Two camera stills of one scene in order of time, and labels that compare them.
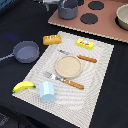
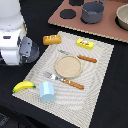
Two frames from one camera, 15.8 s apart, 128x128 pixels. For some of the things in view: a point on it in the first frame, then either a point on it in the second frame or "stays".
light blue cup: (46, 91) stays
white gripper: (49, 2) to (15, 48)
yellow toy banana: (23, 85) stays
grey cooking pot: (69, 11) to (92, 11)
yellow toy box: (85, 43) stays
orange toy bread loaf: (52, 39) stays
